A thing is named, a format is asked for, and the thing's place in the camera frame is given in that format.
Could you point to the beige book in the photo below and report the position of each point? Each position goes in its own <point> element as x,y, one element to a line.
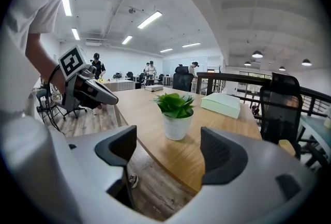
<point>153,88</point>

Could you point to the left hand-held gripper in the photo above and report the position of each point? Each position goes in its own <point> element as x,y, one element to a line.
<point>72,62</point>

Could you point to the person's left forearm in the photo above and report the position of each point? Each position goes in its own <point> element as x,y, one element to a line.
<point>38,57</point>

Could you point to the green plant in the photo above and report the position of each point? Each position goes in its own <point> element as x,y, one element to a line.
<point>177,127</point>

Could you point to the ceiling strip lights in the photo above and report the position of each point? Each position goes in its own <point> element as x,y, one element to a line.
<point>149,20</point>

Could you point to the black mesh office chair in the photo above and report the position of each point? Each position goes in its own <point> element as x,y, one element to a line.
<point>280,114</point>
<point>182,80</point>

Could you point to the wooden table with white legs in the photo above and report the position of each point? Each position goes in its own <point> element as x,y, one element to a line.
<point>168,155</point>

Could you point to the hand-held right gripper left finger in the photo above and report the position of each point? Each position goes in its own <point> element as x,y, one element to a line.
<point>77,166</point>

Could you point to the black swivel chair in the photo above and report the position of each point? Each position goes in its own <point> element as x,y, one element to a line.
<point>51,109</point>

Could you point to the black pendant lamp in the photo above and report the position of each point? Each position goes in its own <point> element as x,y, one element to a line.
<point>257,54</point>
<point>247,63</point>
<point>282,68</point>
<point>306,63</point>

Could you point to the black wristband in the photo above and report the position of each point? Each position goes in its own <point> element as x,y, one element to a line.
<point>53,74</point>

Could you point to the person's white shirt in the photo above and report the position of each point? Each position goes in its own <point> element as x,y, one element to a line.
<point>23,23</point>

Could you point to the pale green flat box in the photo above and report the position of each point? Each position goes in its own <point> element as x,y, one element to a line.
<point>219,105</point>

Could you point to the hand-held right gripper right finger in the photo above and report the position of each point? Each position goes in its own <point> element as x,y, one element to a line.
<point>258,181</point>

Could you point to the black metal railing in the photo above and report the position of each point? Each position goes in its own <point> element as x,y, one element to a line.
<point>232,78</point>

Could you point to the light blue table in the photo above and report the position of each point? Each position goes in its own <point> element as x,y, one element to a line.
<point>316,130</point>

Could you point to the person's right shoe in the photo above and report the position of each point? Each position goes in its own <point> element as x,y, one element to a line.
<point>133,181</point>

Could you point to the person's black trousers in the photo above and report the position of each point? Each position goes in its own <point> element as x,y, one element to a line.
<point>121,192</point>

